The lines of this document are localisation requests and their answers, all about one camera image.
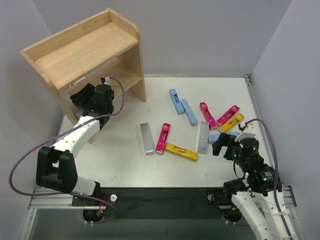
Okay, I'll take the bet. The blue toothpaste box middle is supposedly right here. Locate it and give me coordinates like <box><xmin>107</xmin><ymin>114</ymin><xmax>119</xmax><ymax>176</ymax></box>
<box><xmin>181</xmin><ymin>99</ymin><xmax>198</xmax><ymax>127</ymax></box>

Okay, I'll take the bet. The yellow toothpaste box front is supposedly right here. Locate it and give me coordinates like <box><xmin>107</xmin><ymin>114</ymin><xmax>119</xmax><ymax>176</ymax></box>
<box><xmin>164</xmin><ymin>142</ymin><xmax>198</xmax><ymax>162</ymax></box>

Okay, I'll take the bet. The aluminium frame rail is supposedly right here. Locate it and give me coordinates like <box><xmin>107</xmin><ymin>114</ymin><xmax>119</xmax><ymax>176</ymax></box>
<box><xmin>28</xmin><ymin>186</ymin><xmax>297</xmax><ymax>210</ymax></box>

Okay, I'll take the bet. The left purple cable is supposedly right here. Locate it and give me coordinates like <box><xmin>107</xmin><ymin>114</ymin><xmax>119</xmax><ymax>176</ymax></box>
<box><xmin>8</xmin><ymin>77</ymin><xmax>126</xmax><ymax>223</ymax></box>

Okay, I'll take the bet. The silver toothpaste box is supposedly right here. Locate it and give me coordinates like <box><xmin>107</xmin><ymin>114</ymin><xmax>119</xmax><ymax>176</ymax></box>
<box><xmin>140</xmin><ymin>122</ymin><xmax>155</xmax><ymax>156</ymax></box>
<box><xmin>197</xmin><ymin>121</ymin><xmax>210</xmax><ymax>154</ymax></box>

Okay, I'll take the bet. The pink toothpaste box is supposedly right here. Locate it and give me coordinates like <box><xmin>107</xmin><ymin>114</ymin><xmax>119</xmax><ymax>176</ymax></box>
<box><xmin>216</xmin><ymin>105</ymin><xmax>240</xmax><ymax>127</ymax></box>
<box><xmin>155</xmin><ymin>123</ymin><xmax>171</xmax><ymax>155</ymax></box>
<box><xmin>199</xmin><ymin>102</ymin><xmax>218</xmax><ymax>130</ymax></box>

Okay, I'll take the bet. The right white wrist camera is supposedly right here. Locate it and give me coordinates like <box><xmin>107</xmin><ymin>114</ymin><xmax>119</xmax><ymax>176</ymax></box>
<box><xmin>235</xmin><ymin>122</ymin><xmax>257</xmax><ymax>142</ymax></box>

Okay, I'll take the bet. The yellow toothpaste box right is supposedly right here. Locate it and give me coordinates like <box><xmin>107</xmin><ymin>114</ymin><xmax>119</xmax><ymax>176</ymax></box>
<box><xmin>218</xmin><ymin>113</ymin><xmax>245</xmax><ymax>133</ymax></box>

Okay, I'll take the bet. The blue toothpaste box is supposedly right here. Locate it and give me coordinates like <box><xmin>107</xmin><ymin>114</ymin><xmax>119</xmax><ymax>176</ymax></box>
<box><xmin>169</xmin><ymin>89</ymin><xmax>184</xmax><ymax>115</ymax></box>
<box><xmin>181</xmin><ymin>99</ymin><xmax>198</xmax><ymax>127</ymax></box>
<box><xmin>208</xmin><ymin>131</ymin><xmax>240</xmax><ymax>144</ymax></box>

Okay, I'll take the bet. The pink toothpaste box centre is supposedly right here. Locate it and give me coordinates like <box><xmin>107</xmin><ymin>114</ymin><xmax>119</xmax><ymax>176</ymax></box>
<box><xmin>199</xmin><ymin>102</ymin><xmax>218</xmax><ymax>130</ymax></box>

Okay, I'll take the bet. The blue toothpaste box near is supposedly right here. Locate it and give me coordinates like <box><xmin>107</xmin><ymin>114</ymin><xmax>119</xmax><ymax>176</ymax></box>
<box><xmin>208</xmin><ymin>131</ymin><xmax>240</xmax><ymax>144</ymax></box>

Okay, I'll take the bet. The blue toothpaste box far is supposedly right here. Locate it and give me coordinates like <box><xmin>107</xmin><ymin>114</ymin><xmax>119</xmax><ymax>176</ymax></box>
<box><xmin>169</xmin><ymin>89</ymin><xmax>184</xmax><ymax>115</ymax></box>

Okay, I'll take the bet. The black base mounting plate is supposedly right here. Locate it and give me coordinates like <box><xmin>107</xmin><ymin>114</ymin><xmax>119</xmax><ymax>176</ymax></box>
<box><xmin>71</xmin><ymin>187</ymin><xmax>242</xmax><ymax>222</ymax></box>

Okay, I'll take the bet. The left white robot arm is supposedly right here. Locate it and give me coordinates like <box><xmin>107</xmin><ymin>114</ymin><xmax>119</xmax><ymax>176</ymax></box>
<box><xmin>36</xmin><ymin>83</ymin><xmax>114</xmax><ymax>206</ymax></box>

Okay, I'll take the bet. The pink toothpaste box left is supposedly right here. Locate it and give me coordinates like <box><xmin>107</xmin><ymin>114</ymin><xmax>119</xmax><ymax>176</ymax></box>
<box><xmin>155</xmin><ymin>123</ymin><xmax>171</xmax><ymax>155</ymax></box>

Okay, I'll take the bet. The pink toothpaste box right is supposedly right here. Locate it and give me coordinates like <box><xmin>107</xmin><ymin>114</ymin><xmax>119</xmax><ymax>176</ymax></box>
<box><xmin>216</xmin><ymin>105</ymin><xmax>240</xmax><ymax>127</ymax></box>

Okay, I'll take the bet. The yellow toothpaste box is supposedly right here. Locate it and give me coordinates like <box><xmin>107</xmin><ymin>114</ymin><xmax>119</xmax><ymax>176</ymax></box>
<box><xmin>218</xmin><ymin>113</ymin><xmax>245</xmax><ymax>133</ymax></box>
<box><xmin>164</xmin><ymin>142</ymin><xmax>198</xmax><ymax>162</ymax></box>

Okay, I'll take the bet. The wooden two-tier shelf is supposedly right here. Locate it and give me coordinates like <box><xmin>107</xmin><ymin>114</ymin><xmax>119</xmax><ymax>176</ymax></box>
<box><xmin>19</xmin><ymin>7</ymin><xmax>147</xmax><ymax>145</ymax></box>

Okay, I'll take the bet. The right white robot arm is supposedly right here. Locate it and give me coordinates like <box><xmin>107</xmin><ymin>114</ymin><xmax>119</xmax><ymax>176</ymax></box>
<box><xmin>211</xmin><ymin>133</ymin><xmax>298</xmax><ymax>240</ymax></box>

